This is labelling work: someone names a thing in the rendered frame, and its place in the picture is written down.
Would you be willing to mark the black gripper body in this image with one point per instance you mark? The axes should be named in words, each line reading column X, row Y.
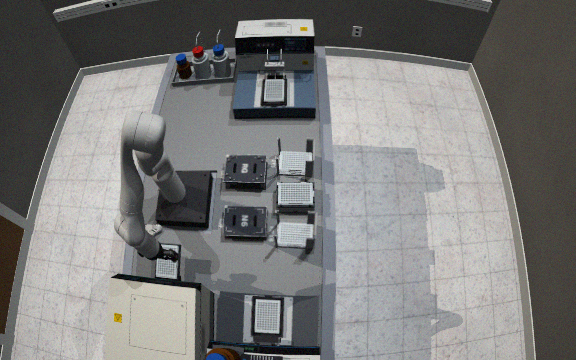
column 161, row 251

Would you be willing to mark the white plastic bottle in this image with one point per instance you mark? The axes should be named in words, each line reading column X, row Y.
column 202, row 69

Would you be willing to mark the red bottle cap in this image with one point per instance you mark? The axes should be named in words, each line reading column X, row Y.
column 199, row 52

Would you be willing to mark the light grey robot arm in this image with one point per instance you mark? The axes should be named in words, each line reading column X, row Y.
column 144, row 133

